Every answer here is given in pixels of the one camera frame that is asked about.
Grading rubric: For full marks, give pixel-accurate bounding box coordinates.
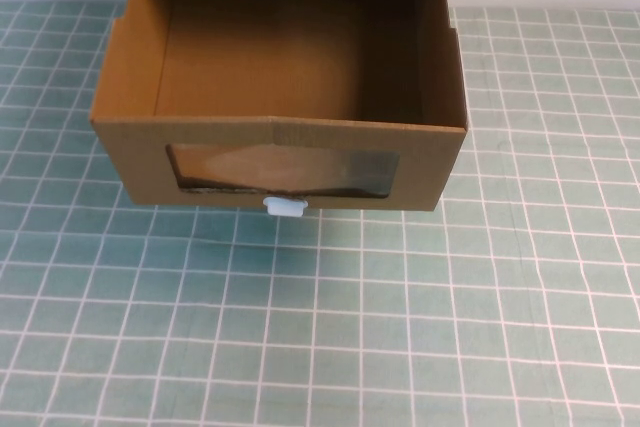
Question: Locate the cardboard drawer with window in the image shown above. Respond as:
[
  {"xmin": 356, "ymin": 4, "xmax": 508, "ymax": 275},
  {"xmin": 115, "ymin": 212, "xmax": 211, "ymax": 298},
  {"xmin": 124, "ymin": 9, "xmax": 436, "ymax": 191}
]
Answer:
[{"xmin": 89, "ymin": 0, "xmax": 471, "ymax": 213}]

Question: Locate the green white checked tablecloth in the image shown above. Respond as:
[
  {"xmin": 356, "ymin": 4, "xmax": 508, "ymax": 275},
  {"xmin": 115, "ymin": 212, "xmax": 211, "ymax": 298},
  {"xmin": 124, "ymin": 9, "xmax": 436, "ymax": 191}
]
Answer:
[{"xmin": 0, "ymin": 0, "xmax": 640, "ymax": 427}]

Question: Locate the white handle with end tabs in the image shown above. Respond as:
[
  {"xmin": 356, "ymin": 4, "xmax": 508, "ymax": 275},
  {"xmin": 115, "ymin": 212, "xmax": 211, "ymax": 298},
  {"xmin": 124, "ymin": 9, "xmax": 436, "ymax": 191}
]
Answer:
[{"xmin": 263, "ymin": 196, "xmax": 308, "ymax": 218}]

